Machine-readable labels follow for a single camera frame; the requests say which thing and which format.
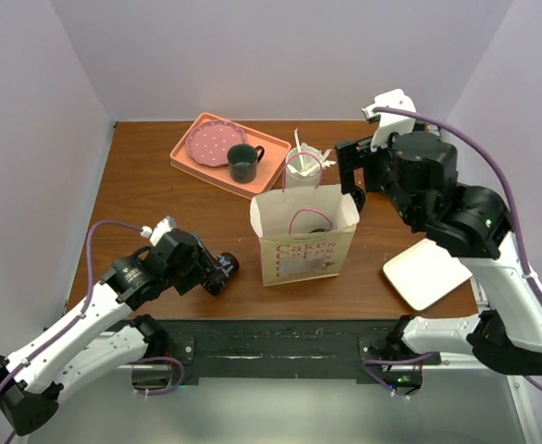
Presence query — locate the pink plastic tray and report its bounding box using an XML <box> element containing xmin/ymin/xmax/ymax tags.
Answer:
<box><xmin>169</xmin><ymin>113</ymin><xmax>291</xmax><ymax>199</ymax></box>

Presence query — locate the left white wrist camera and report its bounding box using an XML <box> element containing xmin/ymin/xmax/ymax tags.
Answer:
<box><xmin>141</xmin><ymin>216</ymin><xmax>177</xmax><ymax>246</ymax></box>

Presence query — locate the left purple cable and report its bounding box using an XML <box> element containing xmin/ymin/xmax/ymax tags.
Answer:
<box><xmin>0</xmin><ymin>220</ymin><xmax>154</xmax><ymax>444</ymax></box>

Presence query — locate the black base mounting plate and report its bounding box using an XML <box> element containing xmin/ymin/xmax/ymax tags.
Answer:
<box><xmin>147</xmin><ymin>319</ymin><xmax>415</xmax><ymax>385</ymax></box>

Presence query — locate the white square plate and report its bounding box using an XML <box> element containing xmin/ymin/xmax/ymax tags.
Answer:
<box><xmin>382</xmin><ymin>239</ymin><xmax>472</xmax><ymax>312</ymax></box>

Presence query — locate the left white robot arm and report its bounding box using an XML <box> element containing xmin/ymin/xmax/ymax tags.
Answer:
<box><xmin>0</xmin><ymin>217</ymin><xmax>240</xmax><ymax>437</ymax></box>

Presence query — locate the aluminium frame rail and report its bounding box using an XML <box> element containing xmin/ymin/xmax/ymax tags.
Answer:
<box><xmin>427</xmin><ymin>122</ymin><xmax>492</xmax><ymax>315</ymax></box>

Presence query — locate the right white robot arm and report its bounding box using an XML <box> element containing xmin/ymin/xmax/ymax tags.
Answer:
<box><xmin>335</xmin><ymin>131</ymin><xmax>542</xmax><ymax>376</ymax></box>

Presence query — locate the black cup lid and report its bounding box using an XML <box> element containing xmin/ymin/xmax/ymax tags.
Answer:
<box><xmin>310</xmin><ymin>228</ymin><xmax>331</xmax><ymax>234</ymax></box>

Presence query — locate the purple cable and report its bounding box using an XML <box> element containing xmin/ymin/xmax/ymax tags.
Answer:
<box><xmin>0</xmin><ymin>220</ymin><xmax>154</xmax><ymax>444</ymax></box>
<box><xmin>372</xmin><ymin>105</ymin><xmax>542</xmax><ymax>401</ymax></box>

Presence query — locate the black plastic cup stack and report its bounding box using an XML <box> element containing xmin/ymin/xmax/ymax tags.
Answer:
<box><xmin>217</xmin><ymin>252</ymin><xmax>240</xmax><ymax>279</ymax></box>

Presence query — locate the dark green mug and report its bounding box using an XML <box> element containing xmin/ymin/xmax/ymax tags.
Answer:
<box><xmin>227</xmin><ymin>143</ymin><xmax>265</xmax><ymax>183</ymax></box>

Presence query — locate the white wrapped straw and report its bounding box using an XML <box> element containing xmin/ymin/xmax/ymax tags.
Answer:
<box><xmin>294</xmin><ymin>128</ymin><xmax>307</xmax><ymax>177</ymax></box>

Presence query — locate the white cylindrical container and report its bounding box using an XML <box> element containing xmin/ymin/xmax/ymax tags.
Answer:
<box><xmin>285</xmin><ymin>145</ymin><xmax>323</xmax><ymax>188</ymax></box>

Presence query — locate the pink polka dot plate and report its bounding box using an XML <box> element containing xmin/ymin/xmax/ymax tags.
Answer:
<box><xmin>186</xmin><ymin>119</ymin><xmax>246</xmax><ymax>167</ymax></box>

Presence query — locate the cream and pink paper bag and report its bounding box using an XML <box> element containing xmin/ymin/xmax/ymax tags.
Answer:
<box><xmin>250</xmin><ymin>171</ymin><xmax>360</xmax><ymax>287</ymax></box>

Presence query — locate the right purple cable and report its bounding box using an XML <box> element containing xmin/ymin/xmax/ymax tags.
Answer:
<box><xmin>372</xmin><ymin>105</ymin><xmax>542</xmax><ymax>401</ymax></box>

